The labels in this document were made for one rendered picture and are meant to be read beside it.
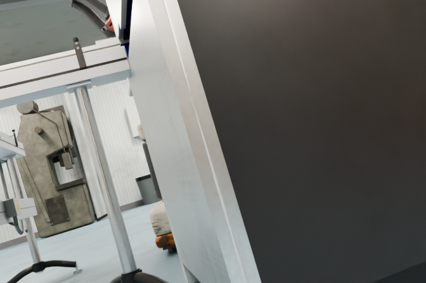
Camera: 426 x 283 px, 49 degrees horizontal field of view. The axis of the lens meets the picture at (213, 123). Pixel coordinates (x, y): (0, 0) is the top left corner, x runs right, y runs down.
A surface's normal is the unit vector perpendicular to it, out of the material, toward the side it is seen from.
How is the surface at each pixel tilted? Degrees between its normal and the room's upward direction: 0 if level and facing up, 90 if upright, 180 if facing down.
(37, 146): 90
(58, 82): 90
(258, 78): 90
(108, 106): 90
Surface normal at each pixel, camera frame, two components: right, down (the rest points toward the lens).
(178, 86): 0.20, -0.15
